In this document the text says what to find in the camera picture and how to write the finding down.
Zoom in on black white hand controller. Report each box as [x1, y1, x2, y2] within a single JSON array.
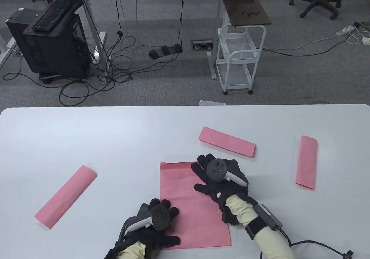
[[119, 206, 170, 242], [206, 158, 248, 187]]

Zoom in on white power strip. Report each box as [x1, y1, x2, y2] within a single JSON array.
[[336, 25, 356, 37]]

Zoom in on black foot pedal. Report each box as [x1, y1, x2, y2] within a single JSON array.
[[148, 44, 184, 59]]

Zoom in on black keyboard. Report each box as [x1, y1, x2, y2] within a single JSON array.
[[32, 0, 75, 32]]

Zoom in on black computer tower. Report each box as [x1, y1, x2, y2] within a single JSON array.
[[6, 0, 92, 84]]

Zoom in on white wire cart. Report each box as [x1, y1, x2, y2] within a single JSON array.
[[215, 23, 267, 95]]

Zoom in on person's left forearm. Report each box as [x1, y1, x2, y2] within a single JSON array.
[[104, 240, 146, 259]]

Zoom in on person's right forearm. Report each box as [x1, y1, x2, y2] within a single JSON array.
[[221, 194, 297, 259]]

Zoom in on dark brown board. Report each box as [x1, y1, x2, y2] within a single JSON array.
[[222, 0, 272, 28]]

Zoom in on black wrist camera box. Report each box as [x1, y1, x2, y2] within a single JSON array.
[[245, 203, 284, 240]]

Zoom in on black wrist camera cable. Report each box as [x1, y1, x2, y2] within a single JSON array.
[[260, 227, 354, 259]]

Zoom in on metal desk leg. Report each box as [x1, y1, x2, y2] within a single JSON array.
[[64, 0, 107, 82]]

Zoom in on metal floor socket box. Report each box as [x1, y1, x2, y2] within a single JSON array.
[[192, 39, 214, 51]]

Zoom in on long dark floor cable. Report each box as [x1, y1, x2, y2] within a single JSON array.
[[262, 35, 352, 57]]

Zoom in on person's left hand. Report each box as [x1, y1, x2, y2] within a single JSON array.
[[116, 198, 181, 249]]

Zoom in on person's right hand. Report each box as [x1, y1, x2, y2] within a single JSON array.
[[191, 154, 249, 205]]

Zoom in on black floor cables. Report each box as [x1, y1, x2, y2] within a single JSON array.
[[3, 0, 193, 107]]

